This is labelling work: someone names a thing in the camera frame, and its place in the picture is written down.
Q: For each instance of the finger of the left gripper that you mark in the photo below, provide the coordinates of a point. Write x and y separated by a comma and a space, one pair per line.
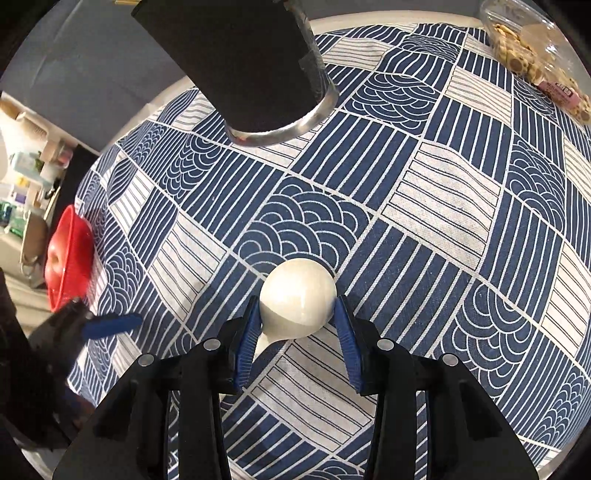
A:
99, 325

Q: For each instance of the plain white spoon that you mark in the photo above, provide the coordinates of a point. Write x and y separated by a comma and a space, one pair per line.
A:
297, 299

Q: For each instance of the red apple front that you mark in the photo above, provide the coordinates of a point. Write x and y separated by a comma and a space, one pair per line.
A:
54, 267

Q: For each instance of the clear snack box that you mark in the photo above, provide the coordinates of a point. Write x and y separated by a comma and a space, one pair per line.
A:
534, 48

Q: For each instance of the red plastic basket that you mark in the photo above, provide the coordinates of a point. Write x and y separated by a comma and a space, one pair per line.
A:
74, 235

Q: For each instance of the beige mug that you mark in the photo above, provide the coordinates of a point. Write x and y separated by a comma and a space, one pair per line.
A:
34, 243

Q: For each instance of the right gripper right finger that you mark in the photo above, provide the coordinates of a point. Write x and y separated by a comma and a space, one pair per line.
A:
468, 436

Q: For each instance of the blue white patterned tablecloth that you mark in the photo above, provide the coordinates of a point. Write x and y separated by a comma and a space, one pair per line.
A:
449, 198

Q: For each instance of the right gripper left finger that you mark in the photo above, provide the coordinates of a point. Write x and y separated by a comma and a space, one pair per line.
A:
127, 435

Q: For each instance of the black cylindrical utensil holder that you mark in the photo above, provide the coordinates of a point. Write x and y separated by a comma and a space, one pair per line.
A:
257, 62

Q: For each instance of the grey fabric backdrop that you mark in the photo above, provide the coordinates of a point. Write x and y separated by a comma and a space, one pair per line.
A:
90, 69

